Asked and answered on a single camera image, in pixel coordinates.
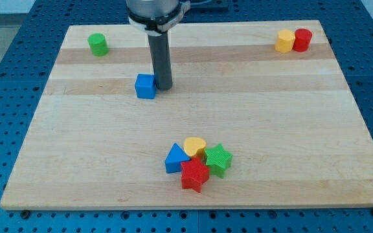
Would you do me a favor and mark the blue triangle block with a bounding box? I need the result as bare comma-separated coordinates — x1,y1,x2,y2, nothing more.
164,143,190,173

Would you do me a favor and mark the red cylinder block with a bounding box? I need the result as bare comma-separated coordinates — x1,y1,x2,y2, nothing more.
293,28,313,52

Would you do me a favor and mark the yellow heart block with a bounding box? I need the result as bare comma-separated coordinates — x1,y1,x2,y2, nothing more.
183,137,207,159

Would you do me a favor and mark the red star block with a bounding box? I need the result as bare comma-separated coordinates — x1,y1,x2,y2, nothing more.
181,157,210,193

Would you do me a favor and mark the blue cube block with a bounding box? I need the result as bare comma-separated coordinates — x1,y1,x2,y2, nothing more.
135,74,156,99

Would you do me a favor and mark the yellow hexagon block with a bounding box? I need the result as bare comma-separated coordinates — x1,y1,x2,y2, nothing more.
275,29,295,53

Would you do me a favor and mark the light wooden board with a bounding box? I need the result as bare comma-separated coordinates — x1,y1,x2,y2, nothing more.
0,20,373,210

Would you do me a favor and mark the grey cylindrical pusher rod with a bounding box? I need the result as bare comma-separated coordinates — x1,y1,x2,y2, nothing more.
148,32,173,91

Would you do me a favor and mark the green cylinder block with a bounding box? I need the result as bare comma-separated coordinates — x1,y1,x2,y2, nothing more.
87,33,109,56

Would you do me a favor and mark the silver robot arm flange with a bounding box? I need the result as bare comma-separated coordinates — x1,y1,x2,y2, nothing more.
126,0,191,36

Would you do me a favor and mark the green star block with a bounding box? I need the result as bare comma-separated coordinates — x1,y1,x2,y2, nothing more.
204,144,233,179

